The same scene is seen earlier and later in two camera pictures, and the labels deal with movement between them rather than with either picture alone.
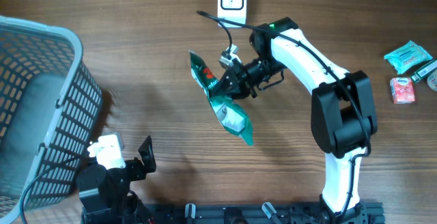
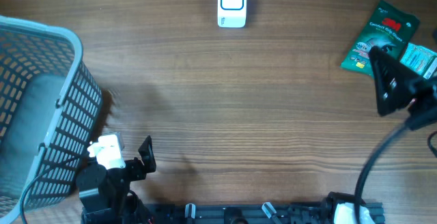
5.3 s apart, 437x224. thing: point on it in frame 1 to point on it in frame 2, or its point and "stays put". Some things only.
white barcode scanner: x=231 y=3 stays put
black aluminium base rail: x=263 y=213 stays put
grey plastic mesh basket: x=50 y=106 stays put
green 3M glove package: x=229 y=111 to x=388 y=29
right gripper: x=228 y=79 to x=403 y=89
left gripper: x=140 y=172 stays put
